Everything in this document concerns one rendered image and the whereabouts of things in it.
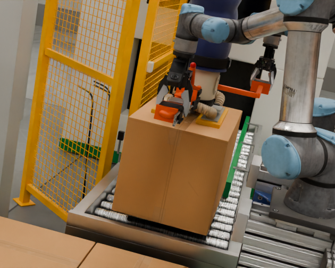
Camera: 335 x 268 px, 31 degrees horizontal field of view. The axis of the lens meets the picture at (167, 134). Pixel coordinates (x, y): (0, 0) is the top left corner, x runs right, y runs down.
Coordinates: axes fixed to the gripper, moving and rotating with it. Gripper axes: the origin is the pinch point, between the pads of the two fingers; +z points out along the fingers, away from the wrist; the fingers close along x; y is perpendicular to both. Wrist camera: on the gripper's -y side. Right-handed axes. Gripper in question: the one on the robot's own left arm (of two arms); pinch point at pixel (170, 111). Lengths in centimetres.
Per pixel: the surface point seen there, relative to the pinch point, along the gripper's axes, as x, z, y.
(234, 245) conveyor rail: -30, 57, 35
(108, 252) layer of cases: 15, 62, 10
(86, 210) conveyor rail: 32, 57, 32
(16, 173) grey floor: 130, 115, 187
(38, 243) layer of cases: 40, 62, 2
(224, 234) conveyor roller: -25, 61, 54
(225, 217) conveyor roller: -24, 61, 73
